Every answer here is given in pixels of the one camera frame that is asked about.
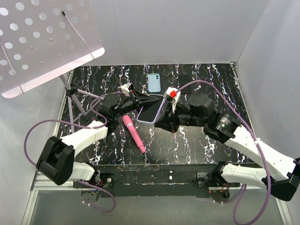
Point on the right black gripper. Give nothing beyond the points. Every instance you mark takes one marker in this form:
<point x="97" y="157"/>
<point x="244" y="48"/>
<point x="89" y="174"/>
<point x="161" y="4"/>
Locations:
<point x="168" y="121"/>

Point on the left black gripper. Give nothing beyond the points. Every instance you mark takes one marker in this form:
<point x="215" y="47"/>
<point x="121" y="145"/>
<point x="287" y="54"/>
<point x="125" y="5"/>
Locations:
<point x="140" y="100"/>

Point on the bare black phone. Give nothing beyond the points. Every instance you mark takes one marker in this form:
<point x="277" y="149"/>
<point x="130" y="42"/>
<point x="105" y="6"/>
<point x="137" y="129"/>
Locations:
<point x="183" y="80"/>

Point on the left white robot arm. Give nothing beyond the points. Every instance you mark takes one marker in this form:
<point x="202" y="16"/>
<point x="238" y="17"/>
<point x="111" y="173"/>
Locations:
<point x="57" y="160"/>

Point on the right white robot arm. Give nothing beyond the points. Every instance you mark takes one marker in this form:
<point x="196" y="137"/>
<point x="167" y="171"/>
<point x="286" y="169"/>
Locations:
<point x="278" y="173"/>

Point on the pink marker pen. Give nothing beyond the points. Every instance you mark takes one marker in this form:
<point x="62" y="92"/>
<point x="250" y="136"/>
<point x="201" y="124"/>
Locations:
<point x="129" y="125"/>

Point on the perforated white music stand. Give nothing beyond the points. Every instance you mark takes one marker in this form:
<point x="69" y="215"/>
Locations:
<point x="41" y="40"/>

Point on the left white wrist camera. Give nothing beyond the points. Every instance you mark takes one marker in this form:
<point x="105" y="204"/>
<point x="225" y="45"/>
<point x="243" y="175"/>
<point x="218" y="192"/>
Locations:
<point x="127" y="89"/>

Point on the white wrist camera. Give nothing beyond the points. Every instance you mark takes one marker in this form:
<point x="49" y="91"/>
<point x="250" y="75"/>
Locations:
<point x="127" y="89"/>
<point x="172" y="95"/>

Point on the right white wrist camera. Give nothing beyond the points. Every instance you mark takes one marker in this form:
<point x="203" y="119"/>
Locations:
<point x="172" y="95"/>

